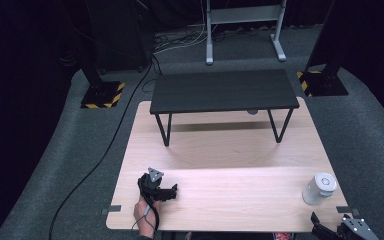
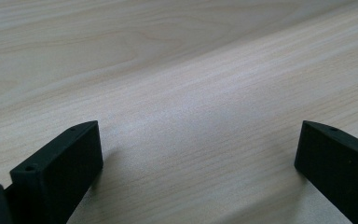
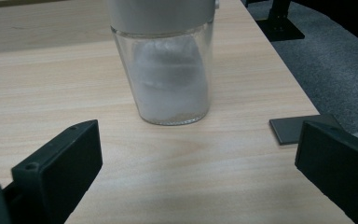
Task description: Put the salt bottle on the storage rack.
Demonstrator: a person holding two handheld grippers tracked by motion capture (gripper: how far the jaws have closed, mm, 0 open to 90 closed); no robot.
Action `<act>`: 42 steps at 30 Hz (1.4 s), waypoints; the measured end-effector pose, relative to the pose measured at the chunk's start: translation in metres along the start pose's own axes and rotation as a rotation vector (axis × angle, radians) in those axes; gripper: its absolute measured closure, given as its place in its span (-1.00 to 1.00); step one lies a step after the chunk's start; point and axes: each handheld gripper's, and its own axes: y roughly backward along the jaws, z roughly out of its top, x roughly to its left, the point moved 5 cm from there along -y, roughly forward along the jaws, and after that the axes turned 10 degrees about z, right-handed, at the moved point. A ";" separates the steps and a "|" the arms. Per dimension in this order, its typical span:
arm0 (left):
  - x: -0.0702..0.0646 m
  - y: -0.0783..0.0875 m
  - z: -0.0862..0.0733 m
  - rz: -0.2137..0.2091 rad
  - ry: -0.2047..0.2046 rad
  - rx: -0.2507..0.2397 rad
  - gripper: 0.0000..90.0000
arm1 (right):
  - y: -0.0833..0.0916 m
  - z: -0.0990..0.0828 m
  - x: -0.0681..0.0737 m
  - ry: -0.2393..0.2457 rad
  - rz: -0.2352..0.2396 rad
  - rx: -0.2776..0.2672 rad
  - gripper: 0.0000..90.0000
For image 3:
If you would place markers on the black metal stand base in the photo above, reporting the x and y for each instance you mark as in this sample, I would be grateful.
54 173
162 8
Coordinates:
278 26

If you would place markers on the dark flat plate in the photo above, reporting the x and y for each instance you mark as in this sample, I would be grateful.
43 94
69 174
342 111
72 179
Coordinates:
287 130

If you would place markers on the glass jar with grey lid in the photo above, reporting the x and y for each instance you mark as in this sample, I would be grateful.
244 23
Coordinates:
167 68

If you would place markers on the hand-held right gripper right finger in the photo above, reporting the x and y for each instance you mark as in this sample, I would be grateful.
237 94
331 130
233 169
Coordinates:
338 165

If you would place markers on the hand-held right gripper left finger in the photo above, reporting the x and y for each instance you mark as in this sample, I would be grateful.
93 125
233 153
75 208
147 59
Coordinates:
59 168

